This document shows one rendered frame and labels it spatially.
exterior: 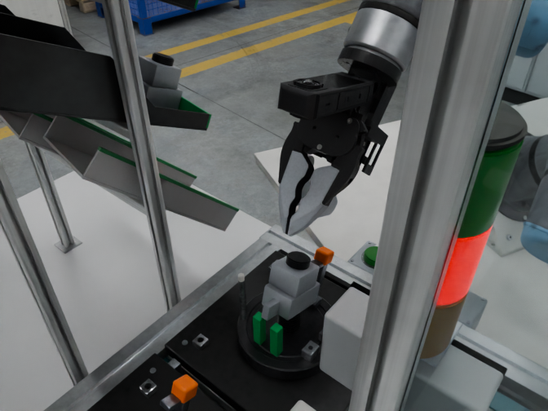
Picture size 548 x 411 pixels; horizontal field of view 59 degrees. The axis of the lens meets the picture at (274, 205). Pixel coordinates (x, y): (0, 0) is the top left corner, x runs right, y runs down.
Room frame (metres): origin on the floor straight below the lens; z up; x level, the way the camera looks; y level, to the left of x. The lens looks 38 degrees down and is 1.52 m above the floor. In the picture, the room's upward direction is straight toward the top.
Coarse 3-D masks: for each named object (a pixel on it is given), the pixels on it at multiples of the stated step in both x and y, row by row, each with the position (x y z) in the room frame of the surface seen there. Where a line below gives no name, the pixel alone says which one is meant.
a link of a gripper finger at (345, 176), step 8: (352, 152) 0.43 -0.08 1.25; (360, 152) 0.43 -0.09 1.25; (336, 160) 0.43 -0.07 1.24; (344, 160) 0.43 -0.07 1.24; (352, 160) 0.43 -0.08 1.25; (336, 168) 0.43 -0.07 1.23; (344, 168) 0.42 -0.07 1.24; (352, 168) 0.42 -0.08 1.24; (336, 176) 0.42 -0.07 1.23; (344, 176) 0.42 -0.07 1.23; (352, 176) 0.42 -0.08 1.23; (336, 184) 0.42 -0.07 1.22; (344, 184) 0.41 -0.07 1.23; (328, 192) 0.41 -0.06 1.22; (336, 192) 0.41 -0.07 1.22; (328, 200) 0.41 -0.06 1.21
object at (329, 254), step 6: (324, 246) 0.49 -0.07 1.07; (318, 252) 0.47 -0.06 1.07; (324, 252) 0.47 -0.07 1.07; (330, 252) 0.47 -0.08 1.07; (318, 258) 0.47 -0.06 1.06; (324, 258) 0.46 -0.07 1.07; (330, 258) 0.47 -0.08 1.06; (318, 264) 0.46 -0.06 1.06; (324, 264) 0.46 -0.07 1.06; (324, 270) 0.46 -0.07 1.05; (318, 276) 0.46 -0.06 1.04; (318, 294) 0.46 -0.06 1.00
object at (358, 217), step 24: (384, 144) 1.10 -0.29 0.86; (264, 168) 1.00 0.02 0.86; (360, 168) 0.99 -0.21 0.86; (384, 168) 0.99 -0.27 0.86; (360, 192) 0.89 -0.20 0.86; (384, 192) 0.89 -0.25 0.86; (336, 216) 0.81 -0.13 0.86; (360, 216) 0.81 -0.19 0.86; (336, 240) 0.73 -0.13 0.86; (360, 240) 0.73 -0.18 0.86
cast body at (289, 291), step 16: (288, 256) 0.43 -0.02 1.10; (304, 256) 0.44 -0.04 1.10; (272, 272) 0.42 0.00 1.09; (288, 272) 0.41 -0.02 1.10; (304, 272) 0.41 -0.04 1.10; (272, 288) 0.41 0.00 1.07; (288, 288) 0.40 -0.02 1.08; (304, 288) 0.41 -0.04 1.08; (272, 304) 0.39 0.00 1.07; (288, 304) 0.39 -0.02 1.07; (304, 304) 0.40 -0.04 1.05
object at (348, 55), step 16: (352, 48) 0.51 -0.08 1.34; (352, 64) 0.51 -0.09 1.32; (368, 64) 0.49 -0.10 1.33; (384, 64) 0.49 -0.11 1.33; (384, 80) 0.51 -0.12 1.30; (384, 96) 0.52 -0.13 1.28; (352, 112) 0.46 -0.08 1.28; (368, 112) 0.50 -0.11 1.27; (384, 112) 0.52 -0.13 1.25; (304, 128) 0.47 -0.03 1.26; (320, 128) 0.46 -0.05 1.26; (336, 128) 0.46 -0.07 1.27; (352, 128) 0.45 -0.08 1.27; (368, 128) 0.46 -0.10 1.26; (320, 144) 0.45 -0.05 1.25; (336, 144) 0.44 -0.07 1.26; (352, 144) 0.43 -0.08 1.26; (368, 144) 0.48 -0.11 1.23; (368, 160) 0.47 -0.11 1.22
